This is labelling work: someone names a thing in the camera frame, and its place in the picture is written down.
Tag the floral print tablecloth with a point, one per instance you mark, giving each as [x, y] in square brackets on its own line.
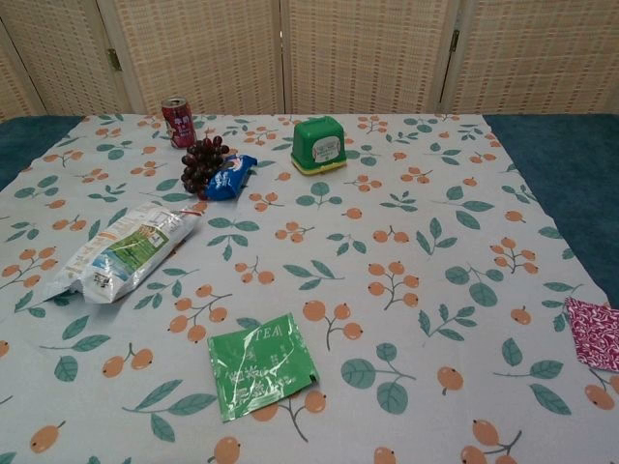
[435, 159]

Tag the woven bamboo screen panel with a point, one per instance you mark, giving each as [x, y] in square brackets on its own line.
[12, 87]
[367, 48]
[63, 48]
[203, 48]
[541, 48]

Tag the blue cookie pack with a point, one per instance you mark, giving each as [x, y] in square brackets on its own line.
[227, 181]

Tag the green tea packet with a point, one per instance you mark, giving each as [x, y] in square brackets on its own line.
[256, 372]

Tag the white snack bag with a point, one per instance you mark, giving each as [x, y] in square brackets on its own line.
[121, 251]

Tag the green box with yellow base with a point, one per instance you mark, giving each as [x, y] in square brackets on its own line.
[314, 140]

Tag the dark red grape bunch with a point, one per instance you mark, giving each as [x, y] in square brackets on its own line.
[196, 164]

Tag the red soda can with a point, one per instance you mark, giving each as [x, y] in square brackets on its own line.
[180, 125]

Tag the brass screen hinge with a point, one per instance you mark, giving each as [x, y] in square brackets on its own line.
[113, 60]
[455, 41]

